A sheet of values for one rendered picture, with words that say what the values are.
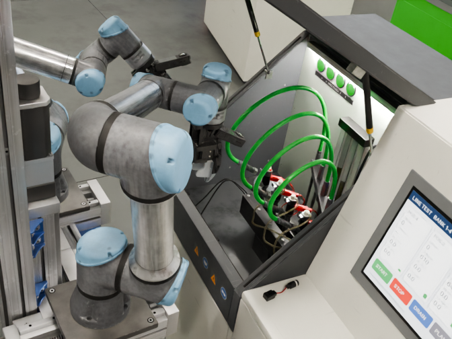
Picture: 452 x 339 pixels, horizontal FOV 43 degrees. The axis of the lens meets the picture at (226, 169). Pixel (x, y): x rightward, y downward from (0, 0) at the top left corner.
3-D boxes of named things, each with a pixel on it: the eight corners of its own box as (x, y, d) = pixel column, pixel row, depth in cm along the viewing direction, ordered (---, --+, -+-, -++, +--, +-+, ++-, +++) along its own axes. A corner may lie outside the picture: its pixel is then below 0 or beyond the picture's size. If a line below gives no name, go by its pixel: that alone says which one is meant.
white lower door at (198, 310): (144, 315, 261) (154, 200, 221) (149, 314, 262) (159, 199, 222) (202, 443, 215) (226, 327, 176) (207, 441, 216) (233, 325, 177)
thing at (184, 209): (157, 202, 220) (159, 168, 211) (167, 200, 222) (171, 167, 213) (227, 323, 177) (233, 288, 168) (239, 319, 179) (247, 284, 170)
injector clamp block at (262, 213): (236, 226, 209) (242, 194, 200) (259, 220, 213) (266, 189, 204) (282, 292, 185) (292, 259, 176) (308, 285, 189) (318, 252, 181)
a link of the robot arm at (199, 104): (166, 120, 137) (181, 100, 146) (210, 132, 135) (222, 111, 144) (168, 91, 132) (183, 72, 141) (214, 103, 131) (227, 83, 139)
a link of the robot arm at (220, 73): (197, 70, 140) (207, 56, 146) (193, 108, 146) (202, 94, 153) (228, 77, 138) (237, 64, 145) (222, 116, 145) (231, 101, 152)
